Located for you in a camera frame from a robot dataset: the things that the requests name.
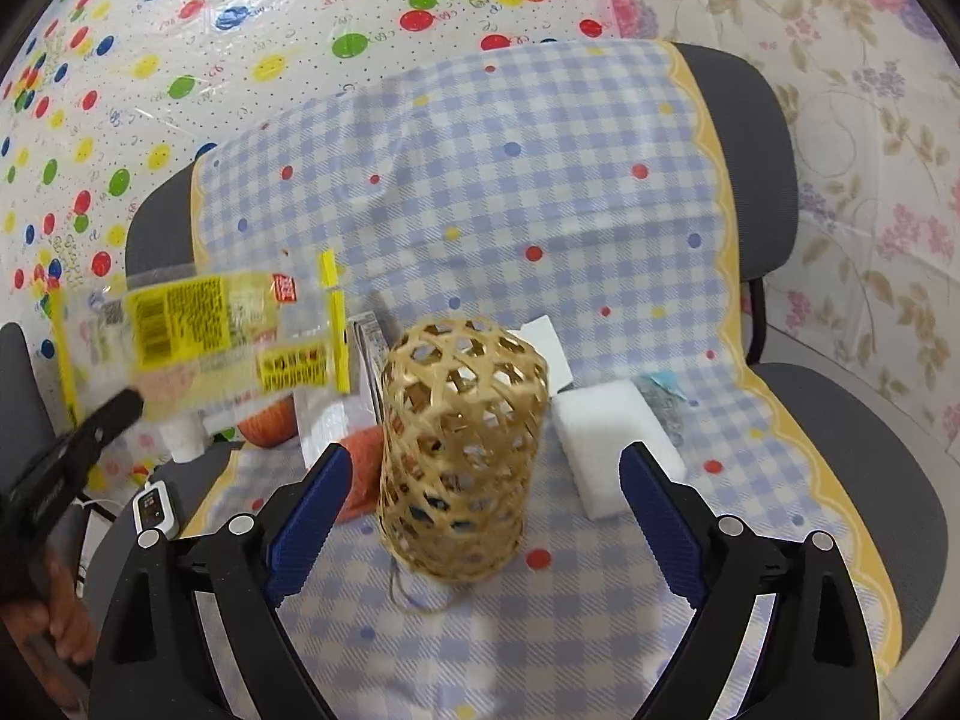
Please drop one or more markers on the dark grey padded panel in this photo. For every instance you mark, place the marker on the dark grey padded panel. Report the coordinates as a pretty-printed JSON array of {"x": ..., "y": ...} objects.
[{"x": 22, "y": 390}]

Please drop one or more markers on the silver foil packet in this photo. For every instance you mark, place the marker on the silver foil packet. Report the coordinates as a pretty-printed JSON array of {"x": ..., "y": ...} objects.
[{"x": 367, "y": 360}]

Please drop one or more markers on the orange sponge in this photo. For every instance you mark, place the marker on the orange sponge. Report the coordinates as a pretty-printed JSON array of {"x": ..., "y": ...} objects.
[{"x": 364, "y": 465}]

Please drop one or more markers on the blue checkered cloth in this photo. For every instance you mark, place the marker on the blue checkered cloth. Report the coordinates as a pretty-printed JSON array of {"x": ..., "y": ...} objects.
[{"x": 525, "y": 202}]

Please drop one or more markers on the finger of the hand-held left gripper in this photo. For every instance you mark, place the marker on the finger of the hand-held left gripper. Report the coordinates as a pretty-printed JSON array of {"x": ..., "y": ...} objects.
[{"x": 101, "y": 431}]

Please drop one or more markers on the floral print sheet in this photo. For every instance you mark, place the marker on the floral print sheet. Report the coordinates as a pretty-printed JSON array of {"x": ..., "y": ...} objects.
[{"x": 862, "y": 90}]

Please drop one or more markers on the blue crumpled wrapper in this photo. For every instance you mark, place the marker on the blue crumpled wrapper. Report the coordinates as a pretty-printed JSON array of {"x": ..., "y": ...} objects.
[{"x": 664, "y": 397}]

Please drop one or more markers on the balloon print plastic sheet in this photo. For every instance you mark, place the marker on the balloon print plastic sheet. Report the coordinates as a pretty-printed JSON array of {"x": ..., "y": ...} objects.
[{"x": 225, "y": 15}]

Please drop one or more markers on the person's left hand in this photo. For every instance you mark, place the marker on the person's left hand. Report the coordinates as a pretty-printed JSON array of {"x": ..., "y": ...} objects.
[{"x": 67, "y": 626}]

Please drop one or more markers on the orange fruit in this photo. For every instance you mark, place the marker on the orange fruit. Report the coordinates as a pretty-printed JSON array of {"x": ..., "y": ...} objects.
[{"x": 266, "y": 424}]

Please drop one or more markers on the small white device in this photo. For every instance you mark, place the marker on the small white device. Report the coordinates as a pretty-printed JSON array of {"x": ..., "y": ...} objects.
[{"x": 154, "y": 511}]

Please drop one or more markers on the white foam block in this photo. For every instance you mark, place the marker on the white foam block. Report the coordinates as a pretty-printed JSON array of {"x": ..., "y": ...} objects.
[{"x": 607, "y": 442}]

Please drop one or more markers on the grey chair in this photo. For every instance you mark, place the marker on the grey chair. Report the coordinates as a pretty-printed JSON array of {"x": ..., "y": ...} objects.
[{"x": 750, "y": 127}]

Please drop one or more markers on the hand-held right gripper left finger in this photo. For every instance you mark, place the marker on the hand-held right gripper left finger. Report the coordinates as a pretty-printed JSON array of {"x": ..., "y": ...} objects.
[{"x": 315, "y": 525}]

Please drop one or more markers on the yellow clear plastic wrapper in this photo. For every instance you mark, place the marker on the yellow clear plastic wrapper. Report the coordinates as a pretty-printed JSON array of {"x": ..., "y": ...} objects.
[{"x": 195, "y": 322}]

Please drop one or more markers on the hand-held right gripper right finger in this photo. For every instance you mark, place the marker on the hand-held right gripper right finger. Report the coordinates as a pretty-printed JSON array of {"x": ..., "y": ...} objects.
[{"x": 660, "y": 525}]

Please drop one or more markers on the clear plastic bag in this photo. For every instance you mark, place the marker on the clear plastic bag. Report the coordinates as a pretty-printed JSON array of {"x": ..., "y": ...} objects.
[{"x": 322, "y": 420}]

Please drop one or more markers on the woven bamboo basket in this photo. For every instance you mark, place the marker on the woven bamboo basket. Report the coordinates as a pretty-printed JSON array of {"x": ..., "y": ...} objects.
[{"x": 457, "y": 465}]

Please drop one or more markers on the white cup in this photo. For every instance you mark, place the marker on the white cup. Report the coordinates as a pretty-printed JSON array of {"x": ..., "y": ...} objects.
[{"x": 184, "y": 439}]

